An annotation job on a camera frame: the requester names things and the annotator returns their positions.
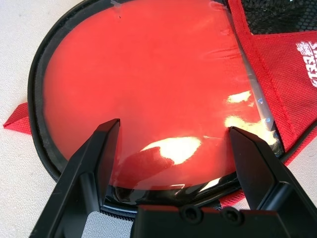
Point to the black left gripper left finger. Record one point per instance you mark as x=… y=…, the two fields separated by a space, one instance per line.
x=81 y=173

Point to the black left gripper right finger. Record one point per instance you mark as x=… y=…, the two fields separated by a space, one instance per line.
x=262 y=173

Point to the red black paddle case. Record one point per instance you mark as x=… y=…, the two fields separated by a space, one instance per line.
x=284 y=86

